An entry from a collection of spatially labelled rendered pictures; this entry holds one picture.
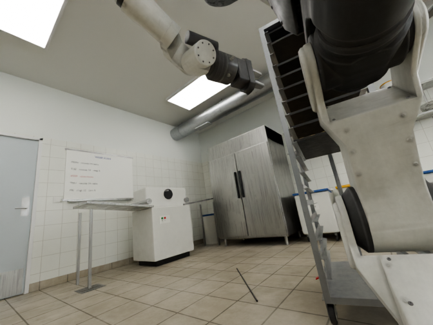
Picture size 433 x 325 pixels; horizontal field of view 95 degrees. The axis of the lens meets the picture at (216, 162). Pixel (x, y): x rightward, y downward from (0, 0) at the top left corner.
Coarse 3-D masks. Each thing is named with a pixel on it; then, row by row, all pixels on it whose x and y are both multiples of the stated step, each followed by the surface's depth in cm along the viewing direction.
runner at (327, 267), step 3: (327, 252) 146; (327, 255) 138; (330, 255) 137; (327, 258) 132; (330, 258) 131; (327, 261) 125; (330, 261) 124; (327, 264) 119; (330, 264) 118; (324, 267) 106; (327, 267) 114; (330, 267) 113; (324, 270) 102; (327, 270) 109; (330, 270) 108; (327, 273) 104; (330, 273) 104; (327, 276) 101; (330, 276) 100; (330, 279) 97
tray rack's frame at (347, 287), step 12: (276, 24) 135; (300, 168) 169; (336, 180) 156; (360, 252) 142; (324, 264) 145; (336, 264) 141; (348, 264) 138; (336, 276) 120; (348, 276) 118; (360, 276) 115; (336, 288) 104; (348, 288) 102; (360, 288) 100; (336, 300) 94; (348, 300) 92; (360, 300) 90; (372, 300) 88; (336, 312) 99
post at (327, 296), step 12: (264, 36) 136; (264, 48) 135; (276, 84) 126; (276, 96) 125; (288, 132) 118; (288, 144) 117; (300, 180) 111; (300, 192) 110; (312, 228) 104; (312, 240) 103; (324, 276) 98; (324, 288) 97
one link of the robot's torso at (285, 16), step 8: (264, 0) 56; (272, 0) 47; (280, 0) 41; (288, 0) 40; (296, 0) 42; (272, 8) 51; (280, 8) 44; (288, 8) 42; (296, 8) 43; (280, 16) 47; (288, 16) 44; (296, 16) 43; (288, 24) 46; (296, 24) 45; (296, 32) 47
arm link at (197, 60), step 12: (192, 36) 54; (192, 48) 52; (204, 48) 52; (216, 48) 59; (192, 60) 53; (204, 60) 52; (216, 60) 57; (192, 72) 59; (204, 72) 58; (216, 72) 58
